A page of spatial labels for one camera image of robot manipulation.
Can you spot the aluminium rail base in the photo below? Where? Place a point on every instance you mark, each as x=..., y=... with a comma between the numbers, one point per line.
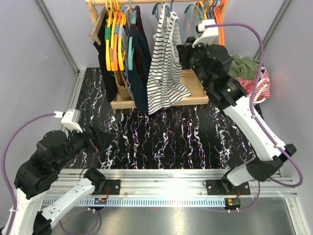
x=176, y=188

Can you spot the navy garment on rack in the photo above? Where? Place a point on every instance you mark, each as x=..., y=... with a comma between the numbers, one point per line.
x=139, y=60

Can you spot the blue grey hanger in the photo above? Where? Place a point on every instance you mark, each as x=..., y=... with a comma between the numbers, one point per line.
x=168, y=11

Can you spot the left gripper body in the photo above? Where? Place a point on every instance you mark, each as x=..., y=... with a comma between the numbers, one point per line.
x=93, y=142

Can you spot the tan garment on rack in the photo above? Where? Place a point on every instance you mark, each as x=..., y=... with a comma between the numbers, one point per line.
x=122, y=86

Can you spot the black white striped tank top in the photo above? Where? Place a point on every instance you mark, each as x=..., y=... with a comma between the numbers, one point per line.
x=164, y=85

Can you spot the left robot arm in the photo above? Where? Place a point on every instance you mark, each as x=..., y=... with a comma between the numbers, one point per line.
x=54, y=152

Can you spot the black garment on rack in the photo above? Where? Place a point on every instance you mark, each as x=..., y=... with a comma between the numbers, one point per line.
x=108, y=77

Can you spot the orange empty hanger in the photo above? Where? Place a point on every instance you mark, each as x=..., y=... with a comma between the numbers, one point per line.
x=218, y=17

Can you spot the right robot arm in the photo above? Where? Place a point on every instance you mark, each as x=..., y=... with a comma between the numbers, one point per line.
x=211, y=64

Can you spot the black marble mat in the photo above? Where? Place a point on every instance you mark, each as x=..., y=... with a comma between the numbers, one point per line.
x=179, y=137

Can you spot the teal hanger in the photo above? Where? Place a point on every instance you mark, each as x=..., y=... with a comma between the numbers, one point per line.
x=194, y=12

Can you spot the yellow hanger left group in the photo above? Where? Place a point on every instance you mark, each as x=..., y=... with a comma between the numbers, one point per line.
x=109, y=33

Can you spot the red striped tank top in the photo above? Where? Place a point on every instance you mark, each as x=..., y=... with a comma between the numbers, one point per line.
x=263, y=86

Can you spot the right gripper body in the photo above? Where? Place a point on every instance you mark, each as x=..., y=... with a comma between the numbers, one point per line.
x=193, y=57

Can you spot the wooden clothes rack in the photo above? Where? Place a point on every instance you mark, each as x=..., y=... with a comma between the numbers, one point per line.
x=97, y=10

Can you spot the olive green shirt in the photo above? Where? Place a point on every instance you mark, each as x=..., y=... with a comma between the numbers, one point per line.
x=243, y=67

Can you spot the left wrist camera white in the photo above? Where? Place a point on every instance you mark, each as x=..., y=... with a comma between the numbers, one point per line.
x=69, y=119

